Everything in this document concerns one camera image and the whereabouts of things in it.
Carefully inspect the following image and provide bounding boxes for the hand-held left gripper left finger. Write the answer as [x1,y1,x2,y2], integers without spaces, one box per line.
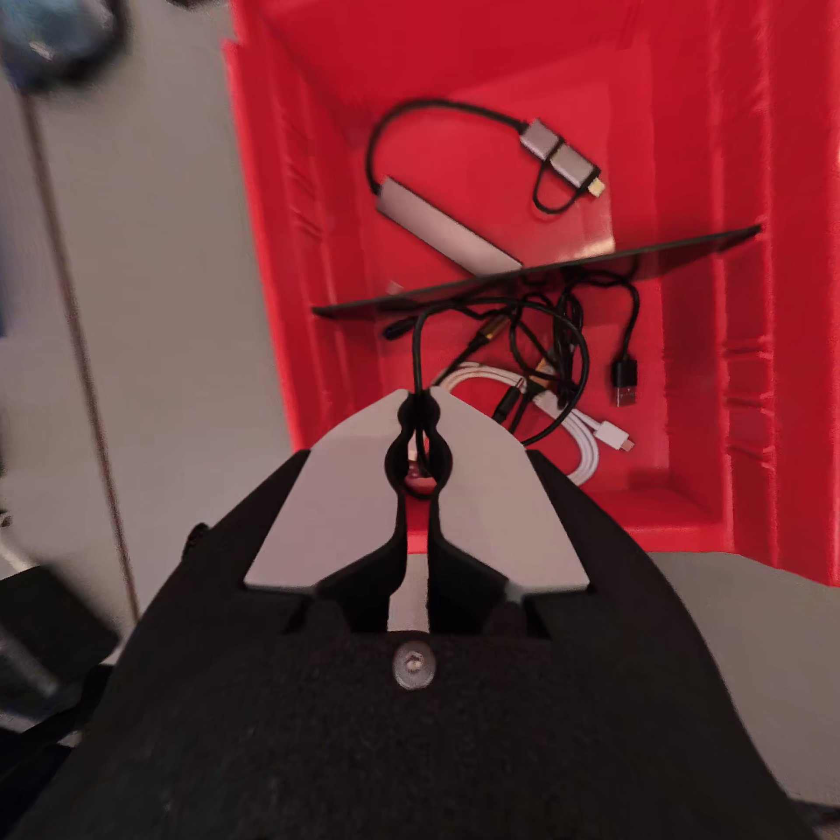
[243,389,422,634]

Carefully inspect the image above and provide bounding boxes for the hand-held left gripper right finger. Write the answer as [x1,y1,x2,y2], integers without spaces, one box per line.
[422,387,591,634]

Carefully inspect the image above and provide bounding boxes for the thin black cable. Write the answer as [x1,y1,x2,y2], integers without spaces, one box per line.
[410,295,592,500]

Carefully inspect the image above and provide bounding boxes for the grey USB hub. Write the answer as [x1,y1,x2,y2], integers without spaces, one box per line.
[364,98,605,278]

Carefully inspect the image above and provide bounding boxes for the red plastic bin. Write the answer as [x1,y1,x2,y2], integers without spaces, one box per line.
[222,0,840,588]

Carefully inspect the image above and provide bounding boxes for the black bin divider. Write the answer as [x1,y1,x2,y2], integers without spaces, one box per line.
[311,223,763,322]

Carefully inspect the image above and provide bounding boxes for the white USB cable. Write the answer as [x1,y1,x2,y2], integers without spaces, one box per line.
[430,364,636,488]

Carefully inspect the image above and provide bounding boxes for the black USB plug cable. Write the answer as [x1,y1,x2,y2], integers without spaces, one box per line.
[558,272,644,409]

